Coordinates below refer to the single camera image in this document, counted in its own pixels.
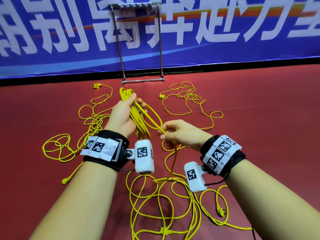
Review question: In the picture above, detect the person's left hand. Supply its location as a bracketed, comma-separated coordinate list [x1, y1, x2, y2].
[103, 92, 147, 139]

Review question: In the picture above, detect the person's right hand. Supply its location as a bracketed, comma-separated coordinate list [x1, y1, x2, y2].
[158, 119, 214, 152]

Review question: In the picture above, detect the metal rack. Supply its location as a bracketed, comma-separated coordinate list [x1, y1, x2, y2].
[108, 1, 166, 85]

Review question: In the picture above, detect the person's right forearm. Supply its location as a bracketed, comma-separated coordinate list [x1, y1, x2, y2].
[222, 158, 320, 240]

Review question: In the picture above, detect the person's left forearm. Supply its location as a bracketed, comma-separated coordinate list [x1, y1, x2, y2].
[27, 160, 118, 240]

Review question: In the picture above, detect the black marker wristband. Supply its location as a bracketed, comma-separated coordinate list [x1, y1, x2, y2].
[199, 134, 247, 178]
[80, 129, 130, 172]

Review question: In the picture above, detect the blue banner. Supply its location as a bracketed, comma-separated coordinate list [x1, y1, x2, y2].
[0, 0, 320, 80]

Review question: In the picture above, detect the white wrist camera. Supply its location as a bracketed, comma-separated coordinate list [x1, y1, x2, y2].
[183, 161, 210, 193]
[125, 139, 156, 175]

